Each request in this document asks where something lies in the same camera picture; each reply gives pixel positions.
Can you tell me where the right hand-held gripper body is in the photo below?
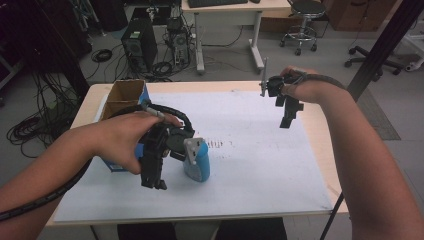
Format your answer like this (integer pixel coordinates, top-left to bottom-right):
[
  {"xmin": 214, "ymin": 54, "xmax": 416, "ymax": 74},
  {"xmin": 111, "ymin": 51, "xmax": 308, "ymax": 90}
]
[{"xmin": 259, "ymin": 57, "xmax": 305, "ymax": 112}]

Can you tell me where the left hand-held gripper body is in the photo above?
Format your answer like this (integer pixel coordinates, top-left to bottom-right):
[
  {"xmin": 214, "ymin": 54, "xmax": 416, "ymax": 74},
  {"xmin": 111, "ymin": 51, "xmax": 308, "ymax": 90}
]
[{"xmin": 138, "ymin": 123, "xmax": 205, "ymax": 168}]

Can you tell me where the blue whiteboard eraser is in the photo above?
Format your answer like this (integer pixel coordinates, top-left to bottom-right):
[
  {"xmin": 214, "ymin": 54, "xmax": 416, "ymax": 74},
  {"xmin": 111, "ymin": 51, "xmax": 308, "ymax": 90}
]
[{"xmin": 182, "ymin": 143, "xmax": 212, "ymax": 183}]

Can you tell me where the person's right hand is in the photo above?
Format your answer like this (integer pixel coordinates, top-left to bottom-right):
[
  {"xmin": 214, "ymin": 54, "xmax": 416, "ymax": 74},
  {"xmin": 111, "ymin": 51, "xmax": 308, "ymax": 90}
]
[{"xmin": 279, "ymin": 65, "xmax": 336, "ymax": 105}]

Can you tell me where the person's left hand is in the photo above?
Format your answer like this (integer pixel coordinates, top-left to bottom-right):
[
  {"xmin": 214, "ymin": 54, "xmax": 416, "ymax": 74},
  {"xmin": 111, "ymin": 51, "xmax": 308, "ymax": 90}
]
[{"xmin": 89, "ymin": 111, "xmax": 183, "ymax": 176}]

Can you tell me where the white whiteboard sheet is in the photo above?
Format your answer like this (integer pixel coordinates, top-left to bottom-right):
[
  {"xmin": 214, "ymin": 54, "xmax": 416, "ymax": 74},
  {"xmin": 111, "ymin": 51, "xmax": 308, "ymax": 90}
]
[{"xmin": 53, "ymin": 91, "xmax": 334, "ymax": 223}]

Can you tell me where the blue cardboard box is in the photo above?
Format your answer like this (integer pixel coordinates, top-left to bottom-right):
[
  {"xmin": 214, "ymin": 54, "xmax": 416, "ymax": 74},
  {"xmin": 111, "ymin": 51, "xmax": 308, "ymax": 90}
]
[{"xmin": 99, "ymin": 78, "xmax": 152, "ymax": 173}]

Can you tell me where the white desk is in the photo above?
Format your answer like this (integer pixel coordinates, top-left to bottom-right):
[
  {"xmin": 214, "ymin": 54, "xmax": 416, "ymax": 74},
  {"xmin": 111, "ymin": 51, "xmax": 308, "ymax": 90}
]
[{"xmin": 180, "ymin": 0, "xmax": 295, "ymax": 75}]

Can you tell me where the black round stool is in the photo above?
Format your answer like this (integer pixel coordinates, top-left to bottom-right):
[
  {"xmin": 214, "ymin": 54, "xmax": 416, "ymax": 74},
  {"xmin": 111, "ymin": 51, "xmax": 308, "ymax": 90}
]
[{"xmin": 279, "ymin": 0, "xmax": 327, "ymax": 57}]

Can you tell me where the black office chair base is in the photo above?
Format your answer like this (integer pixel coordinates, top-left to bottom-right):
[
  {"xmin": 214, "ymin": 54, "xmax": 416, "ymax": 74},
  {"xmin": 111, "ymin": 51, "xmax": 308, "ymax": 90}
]
[{"xmin": 344, "ymin": 45, "xmax": 405, "ymax": 83}]

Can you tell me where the open computer tower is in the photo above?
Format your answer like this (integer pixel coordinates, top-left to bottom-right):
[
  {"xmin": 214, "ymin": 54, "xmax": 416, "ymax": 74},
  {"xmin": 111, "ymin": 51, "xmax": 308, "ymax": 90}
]
[{"xmin": 165, "ymin": 15, "xmax": 192, "ymax": 68}]

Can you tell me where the black keyboard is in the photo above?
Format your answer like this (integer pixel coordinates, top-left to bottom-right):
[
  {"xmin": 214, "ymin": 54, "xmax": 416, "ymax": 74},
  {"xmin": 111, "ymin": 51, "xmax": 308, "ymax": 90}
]
[{"xmin": 187, "ymin": 0, "xmax": 250, "ymax": 9}]

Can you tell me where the black computer tower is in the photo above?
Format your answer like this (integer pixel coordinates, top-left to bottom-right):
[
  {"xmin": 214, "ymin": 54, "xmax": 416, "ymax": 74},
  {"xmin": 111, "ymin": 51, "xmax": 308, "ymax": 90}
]
[{"xmin": 120, "ymin": 17, "xmax": 159, "ymax": 74}]

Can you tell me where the wooden cabinet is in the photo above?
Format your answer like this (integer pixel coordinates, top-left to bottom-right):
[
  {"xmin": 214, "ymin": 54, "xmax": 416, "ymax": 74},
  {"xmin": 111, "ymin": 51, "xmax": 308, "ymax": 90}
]
[{"xmin": 323, "ymin": 0, "xmax": 398, "ymax": 33}]

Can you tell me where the black metal stand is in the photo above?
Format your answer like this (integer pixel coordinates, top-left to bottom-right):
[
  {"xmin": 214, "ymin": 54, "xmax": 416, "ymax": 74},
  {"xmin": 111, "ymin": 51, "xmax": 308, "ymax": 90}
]
[{"xmin": 319, "ymin": 0, "xmax": 424, "ymax": 240}]

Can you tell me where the dark curtain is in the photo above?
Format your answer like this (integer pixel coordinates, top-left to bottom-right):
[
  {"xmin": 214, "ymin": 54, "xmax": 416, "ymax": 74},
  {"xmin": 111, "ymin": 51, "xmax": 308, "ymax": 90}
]
[{"xmin": 0, "ymin": 0, "xmax": 93, "ymax": 101}]

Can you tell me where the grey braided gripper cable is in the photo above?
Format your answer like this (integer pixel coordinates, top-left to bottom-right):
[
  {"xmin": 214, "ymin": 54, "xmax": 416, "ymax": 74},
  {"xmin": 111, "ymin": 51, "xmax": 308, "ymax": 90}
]
[{"xmin": 285, "ymin": 71, "xmax": 348, "ymax": 93}]

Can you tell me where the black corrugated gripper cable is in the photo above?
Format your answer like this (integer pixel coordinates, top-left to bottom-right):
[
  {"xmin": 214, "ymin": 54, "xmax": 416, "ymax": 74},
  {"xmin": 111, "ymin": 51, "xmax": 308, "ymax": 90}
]
[{"xmin": 0, "ymin": 103, "xmax": 196, "ymax": 223}]

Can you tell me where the coiled black cable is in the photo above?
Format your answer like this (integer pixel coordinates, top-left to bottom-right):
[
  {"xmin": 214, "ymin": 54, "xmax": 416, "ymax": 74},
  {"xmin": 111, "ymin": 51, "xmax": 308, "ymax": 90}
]
[{"xmin": 90, "ymin": 48, "xmax": 114, "ymax": 64}]

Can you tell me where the bundle of black floor cables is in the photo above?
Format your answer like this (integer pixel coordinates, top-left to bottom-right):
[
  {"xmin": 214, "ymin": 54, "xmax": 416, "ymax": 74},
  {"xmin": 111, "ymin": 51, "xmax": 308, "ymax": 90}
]
[{"xmin": 5, "ymin": 71, "xmax": 83, "ymax": 158}]

